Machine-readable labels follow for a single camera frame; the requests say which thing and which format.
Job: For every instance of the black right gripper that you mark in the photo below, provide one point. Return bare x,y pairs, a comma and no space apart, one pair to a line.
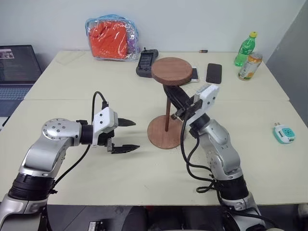
188,107

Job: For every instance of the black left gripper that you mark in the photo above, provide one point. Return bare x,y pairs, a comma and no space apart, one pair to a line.
106,139

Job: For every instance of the round wooden disc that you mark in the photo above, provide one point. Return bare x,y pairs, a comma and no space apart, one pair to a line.
172,69

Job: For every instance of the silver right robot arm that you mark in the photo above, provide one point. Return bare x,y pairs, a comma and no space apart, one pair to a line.
216,144

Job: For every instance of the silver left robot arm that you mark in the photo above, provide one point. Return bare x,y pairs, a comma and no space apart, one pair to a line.
53,149

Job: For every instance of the thin wooden pole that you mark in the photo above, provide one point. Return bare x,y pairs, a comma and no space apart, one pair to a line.
167,118

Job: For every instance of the round wooden base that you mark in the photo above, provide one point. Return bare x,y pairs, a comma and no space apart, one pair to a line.
161,140

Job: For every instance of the white flat phone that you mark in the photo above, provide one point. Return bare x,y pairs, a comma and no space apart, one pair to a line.
195,75

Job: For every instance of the black smartphone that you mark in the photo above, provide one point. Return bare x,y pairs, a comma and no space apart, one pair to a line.
214,73

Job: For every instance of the black handheld device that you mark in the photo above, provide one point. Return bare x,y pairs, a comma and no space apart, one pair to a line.
145,62

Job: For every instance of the small black battery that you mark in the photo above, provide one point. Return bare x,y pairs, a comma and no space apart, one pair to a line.
203,51

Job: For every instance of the orange drink can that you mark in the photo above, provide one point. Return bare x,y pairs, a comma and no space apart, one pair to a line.
249,68

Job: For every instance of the green plastic bottle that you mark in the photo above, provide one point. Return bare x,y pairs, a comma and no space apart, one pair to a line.
245,49

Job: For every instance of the clear bag with orange cloth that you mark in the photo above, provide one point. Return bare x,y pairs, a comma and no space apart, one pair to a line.
108,38

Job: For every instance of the teal white plug device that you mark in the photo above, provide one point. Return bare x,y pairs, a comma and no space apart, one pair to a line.
285,133

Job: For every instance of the dark open laptop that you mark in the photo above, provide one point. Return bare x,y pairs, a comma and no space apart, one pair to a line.
16,65

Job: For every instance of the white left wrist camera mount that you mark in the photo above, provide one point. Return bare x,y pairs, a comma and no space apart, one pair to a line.
103,120

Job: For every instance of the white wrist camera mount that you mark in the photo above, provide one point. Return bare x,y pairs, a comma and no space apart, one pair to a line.
103,120
209,101

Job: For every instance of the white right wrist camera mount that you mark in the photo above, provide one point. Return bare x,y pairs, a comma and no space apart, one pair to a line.
209,101

